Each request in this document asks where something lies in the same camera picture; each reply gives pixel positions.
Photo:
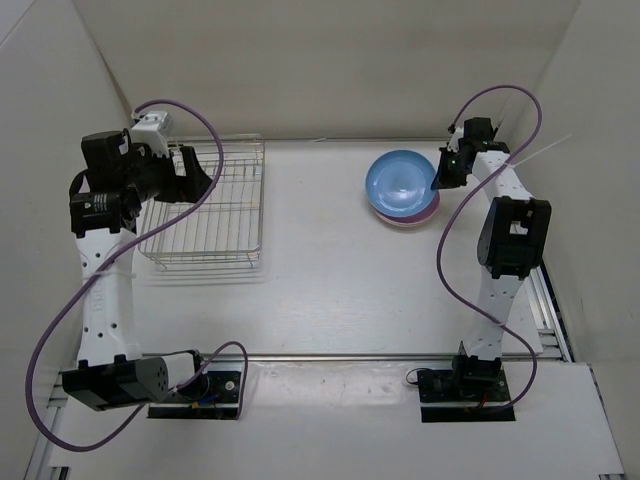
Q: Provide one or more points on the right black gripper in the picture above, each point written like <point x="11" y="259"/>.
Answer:
<point x="444" y="180"/>

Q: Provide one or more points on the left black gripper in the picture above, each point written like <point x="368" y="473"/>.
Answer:
<point x="179" y="187"/>

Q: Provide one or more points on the blue plate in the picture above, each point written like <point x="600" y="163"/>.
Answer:
<point x="398" y="184"/>

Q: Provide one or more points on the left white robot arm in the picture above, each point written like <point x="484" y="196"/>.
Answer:
<point x="105" y="200"/>

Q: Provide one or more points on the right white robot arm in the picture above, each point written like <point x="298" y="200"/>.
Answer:
<point x="510" y="244"/>

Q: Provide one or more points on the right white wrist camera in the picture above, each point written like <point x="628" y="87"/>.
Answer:
<point x="457" y="133"/>

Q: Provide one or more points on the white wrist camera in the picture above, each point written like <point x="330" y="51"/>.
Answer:
<point x="153" y="129"/>
<point x="457" y="133"/>

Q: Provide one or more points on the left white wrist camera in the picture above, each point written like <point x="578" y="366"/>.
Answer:
<point x="153" y="129"/>

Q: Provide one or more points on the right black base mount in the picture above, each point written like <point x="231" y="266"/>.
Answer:
<point x="469" y="391"/>

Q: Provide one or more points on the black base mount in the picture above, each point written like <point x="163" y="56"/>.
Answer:
<point x="469" y="391"/>
<point x="218" y="394"/>

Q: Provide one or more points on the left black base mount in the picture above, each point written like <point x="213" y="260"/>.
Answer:
<point x="218" y="394"/>

